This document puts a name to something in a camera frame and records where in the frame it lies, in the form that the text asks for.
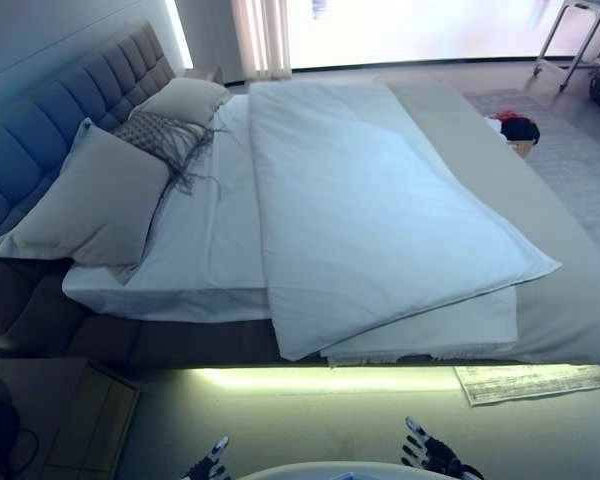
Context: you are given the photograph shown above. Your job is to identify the wooden bedside table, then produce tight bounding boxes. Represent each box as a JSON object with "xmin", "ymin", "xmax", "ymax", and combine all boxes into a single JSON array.
[{"xmin": 0, "ymin": 357, "xmax": 142, "ymax": 480}]

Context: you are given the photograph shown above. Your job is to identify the metal frame cart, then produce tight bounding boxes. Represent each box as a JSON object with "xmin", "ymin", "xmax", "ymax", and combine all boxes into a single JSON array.
[{"xmin": 532, "ymin": 0, "xmax": 600, "ymax": 94}]

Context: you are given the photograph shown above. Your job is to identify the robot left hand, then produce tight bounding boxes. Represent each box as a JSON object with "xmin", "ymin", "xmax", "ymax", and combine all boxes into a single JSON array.
[{"xmin": 181, "ymin": 435, "xmax": 230, "ymax": 480}]

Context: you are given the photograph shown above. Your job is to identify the black cable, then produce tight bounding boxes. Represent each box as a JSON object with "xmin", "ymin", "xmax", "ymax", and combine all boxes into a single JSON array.
[{"xmin": 0, "ymin": 372, "xmax": 41, "ymax": 480}]

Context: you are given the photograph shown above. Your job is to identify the basket with clothes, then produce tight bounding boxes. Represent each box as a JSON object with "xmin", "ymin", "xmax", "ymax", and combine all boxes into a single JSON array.
[{"xmin": 485, "ymin": 109, "xmax": 541, "ymax": 159}]

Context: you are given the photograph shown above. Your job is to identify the white folded duvet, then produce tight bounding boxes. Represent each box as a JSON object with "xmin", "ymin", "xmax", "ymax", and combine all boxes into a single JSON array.
[{"xmin": 247, "ymin": 79, "xmax": 564, "ymax": 362}]

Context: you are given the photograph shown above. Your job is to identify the white bed sheet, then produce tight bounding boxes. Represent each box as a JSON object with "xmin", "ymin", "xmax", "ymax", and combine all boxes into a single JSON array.
[{"xmin": 61, "ymin": 94, "xmax": 519, "ymax": 366}]

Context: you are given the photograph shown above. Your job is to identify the white paper sheet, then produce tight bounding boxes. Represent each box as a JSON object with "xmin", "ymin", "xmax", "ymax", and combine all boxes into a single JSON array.
[{"xmin": 453, "ymin": 363, "xmax": 600, "ymax": 407}]

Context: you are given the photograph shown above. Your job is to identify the grey tufted upholstered bed frame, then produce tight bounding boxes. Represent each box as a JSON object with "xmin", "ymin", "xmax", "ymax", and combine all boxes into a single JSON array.
[{"xmin": 0, "ymin": 20, "xmax": 600, "ymax": 374}]

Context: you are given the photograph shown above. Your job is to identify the beige window curtain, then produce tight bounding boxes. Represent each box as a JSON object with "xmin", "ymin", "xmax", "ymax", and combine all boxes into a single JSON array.
[{"xmin": 229, "ymin": 0, "xmax": 294, "ymax": 81}]

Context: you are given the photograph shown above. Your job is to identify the robot white torso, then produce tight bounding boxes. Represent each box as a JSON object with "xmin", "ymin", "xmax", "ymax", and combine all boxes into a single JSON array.
[{"xmin": 237, "ymin": 462, "xmax": 431, "ymax": 480}]

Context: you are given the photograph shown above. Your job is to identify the large beige pillow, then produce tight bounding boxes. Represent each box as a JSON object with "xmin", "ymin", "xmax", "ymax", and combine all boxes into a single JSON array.
[{"xmin": 0, "ymin": 117, "xmax": 172, "ymax": 267}]

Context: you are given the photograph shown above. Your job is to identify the grey fringed decorative cushion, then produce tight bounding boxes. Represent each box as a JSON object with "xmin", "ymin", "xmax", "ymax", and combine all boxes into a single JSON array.
[{"xmin": 110, "ymin": 110, "xmax": 226, "ymax": 197}]

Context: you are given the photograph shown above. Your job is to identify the beige bed runner blanket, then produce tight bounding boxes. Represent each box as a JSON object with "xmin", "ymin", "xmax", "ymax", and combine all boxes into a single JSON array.
[{"xmin": 384, "ymin": 81, "xmax": 600, "ymax": 372}]

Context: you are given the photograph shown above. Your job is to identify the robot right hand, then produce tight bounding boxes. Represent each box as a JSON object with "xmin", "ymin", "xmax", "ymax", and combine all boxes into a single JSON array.
[{"xmin": 400, "ymin": 417, "xmax": 465, "ymax": 480}]

